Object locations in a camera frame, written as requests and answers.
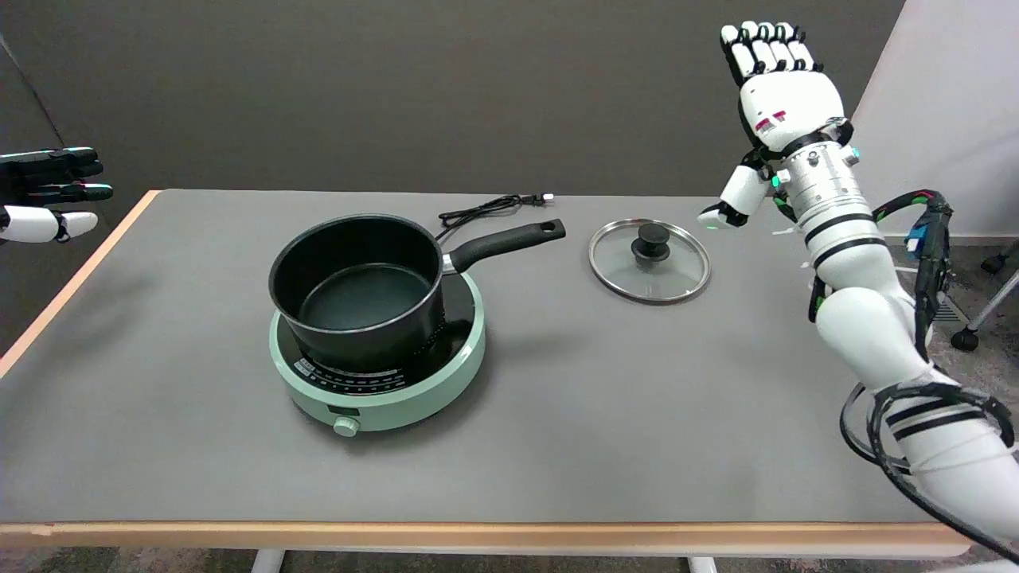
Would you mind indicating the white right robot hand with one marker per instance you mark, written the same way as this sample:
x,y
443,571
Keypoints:
x,y
788,99

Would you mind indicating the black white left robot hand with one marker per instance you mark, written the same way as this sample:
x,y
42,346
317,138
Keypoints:
x,y
40,223

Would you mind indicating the glass pot lid black knob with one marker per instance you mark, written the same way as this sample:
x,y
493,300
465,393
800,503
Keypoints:
x,y
651,267

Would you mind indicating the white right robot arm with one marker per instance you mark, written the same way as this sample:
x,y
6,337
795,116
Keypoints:
x,y
864,318

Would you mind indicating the metal floor vent grille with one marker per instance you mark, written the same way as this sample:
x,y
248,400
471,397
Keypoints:
x,y
951,310

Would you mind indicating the chair base with casters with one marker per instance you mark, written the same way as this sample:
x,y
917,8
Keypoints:
x,y
966,340

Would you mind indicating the white table leg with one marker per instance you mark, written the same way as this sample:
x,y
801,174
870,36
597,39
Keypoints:
x,y
702,565
267,561

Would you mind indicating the green round induction cooker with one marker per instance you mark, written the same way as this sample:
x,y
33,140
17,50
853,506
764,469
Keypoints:
x,y
414,394

